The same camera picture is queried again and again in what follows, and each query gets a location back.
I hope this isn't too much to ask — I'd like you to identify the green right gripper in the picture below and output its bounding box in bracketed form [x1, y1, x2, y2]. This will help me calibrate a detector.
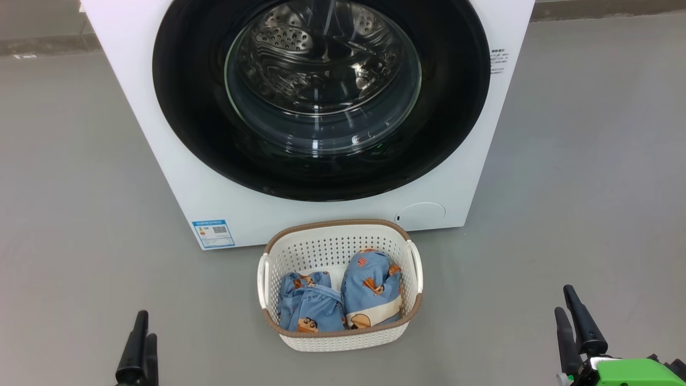
[554, 284, 686, 386]

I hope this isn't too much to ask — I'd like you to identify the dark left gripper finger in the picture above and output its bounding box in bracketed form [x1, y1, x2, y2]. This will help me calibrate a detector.
[140, 333, 159, 386]
[115, 310, 150, 386]

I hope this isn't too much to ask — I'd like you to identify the small blue cartoon print garment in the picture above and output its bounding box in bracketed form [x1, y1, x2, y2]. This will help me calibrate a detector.
[277, 271, 347, 333]

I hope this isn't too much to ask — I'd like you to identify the blue cartoon garment white band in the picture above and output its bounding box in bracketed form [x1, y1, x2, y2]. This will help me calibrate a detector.
[341, 248, 403, 330]

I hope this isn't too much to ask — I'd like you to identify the dark round glass washer door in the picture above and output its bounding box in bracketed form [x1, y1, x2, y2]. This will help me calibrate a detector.
[152, 0, 491, 203]

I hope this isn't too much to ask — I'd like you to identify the white front-load washing machine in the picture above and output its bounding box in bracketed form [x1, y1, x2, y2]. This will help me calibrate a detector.
[80, 0, 536, 251]

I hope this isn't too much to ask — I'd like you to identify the perforated steel washer drum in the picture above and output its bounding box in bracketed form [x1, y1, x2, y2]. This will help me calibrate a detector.
[228, 0, 420, 116]

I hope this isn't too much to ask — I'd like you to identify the blue energy label sticker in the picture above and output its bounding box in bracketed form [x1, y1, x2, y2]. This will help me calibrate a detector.
[192, 219, 236, 250]

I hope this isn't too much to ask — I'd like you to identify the round white filter cover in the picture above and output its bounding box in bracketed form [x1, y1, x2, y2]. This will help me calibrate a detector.
[395, 202, 446, 233]

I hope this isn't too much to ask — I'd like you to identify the white perforated basket brown rim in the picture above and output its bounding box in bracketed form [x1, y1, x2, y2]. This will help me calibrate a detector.
[257, 219, 424, 353]

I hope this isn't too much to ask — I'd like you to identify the small printed text label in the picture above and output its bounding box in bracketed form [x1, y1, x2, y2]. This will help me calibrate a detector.
[489, 48, 509, 75]

